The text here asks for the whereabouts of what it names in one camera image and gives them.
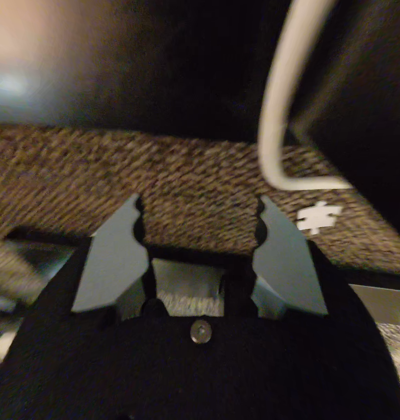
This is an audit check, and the white puzzle piece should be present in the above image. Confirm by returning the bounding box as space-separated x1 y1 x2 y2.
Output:
296 200 342 236

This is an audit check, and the grey panel with black edge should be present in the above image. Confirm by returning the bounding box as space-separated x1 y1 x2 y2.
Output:
0 226 400 329

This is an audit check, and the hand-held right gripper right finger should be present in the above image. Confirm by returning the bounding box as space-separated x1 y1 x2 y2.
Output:
251 195 329 318

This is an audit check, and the white curved tube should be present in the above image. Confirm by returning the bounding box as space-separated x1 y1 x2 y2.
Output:
258 0 353 191

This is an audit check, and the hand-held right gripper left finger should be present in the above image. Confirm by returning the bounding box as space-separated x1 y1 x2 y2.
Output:
71 194 154 321

